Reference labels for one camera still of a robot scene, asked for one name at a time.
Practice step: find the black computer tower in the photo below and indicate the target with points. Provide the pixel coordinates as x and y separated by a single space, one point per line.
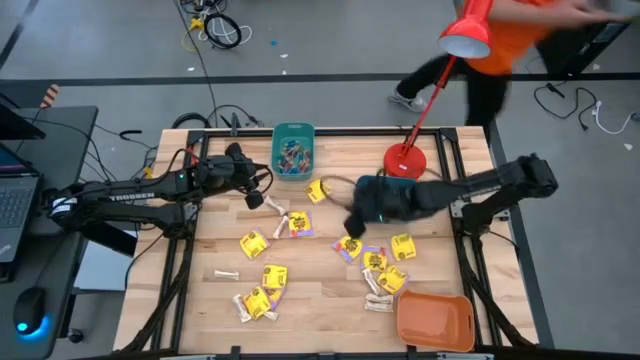
575 55

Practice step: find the black table clamp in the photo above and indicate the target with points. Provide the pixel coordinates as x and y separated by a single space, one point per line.
412 351
235 351

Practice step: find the black computer mouse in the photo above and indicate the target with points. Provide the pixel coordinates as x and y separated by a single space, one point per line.
29 310

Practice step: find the orange plastic bin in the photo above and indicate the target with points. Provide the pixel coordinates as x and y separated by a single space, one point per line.
435 320

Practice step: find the dark desk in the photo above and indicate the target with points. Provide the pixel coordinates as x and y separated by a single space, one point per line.
65 150

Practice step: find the person's shoe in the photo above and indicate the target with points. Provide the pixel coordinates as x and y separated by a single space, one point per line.
407 101

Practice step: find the light teal plastic bin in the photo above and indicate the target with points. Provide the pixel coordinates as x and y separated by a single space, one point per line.
280 131

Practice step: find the orange black striped marker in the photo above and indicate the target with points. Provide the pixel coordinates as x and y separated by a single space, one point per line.
50 95

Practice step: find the grey box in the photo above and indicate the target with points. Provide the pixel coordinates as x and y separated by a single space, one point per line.
105 270

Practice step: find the red desk lamp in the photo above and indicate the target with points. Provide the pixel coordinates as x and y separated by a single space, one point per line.
467 30

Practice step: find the person's hand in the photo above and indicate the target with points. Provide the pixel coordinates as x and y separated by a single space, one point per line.
600 11

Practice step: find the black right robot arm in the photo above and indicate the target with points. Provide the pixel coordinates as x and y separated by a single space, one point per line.
525 177

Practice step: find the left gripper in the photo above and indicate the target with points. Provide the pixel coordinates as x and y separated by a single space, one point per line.
252 200

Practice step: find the black caster wheel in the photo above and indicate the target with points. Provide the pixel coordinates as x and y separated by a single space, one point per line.
76 336

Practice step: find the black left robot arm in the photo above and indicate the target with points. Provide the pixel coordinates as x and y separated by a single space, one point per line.
140 192

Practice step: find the black flat screen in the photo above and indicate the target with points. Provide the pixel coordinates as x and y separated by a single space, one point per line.
15 127

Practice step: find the grey laptop computer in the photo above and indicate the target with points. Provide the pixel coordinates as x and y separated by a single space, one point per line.
15 200

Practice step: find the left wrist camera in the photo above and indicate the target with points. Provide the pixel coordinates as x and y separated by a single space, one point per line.
225 172

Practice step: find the person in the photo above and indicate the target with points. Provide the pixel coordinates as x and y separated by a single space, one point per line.
510 40

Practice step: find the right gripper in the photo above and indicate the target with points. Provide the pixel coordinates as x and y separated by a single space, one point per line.
385 202

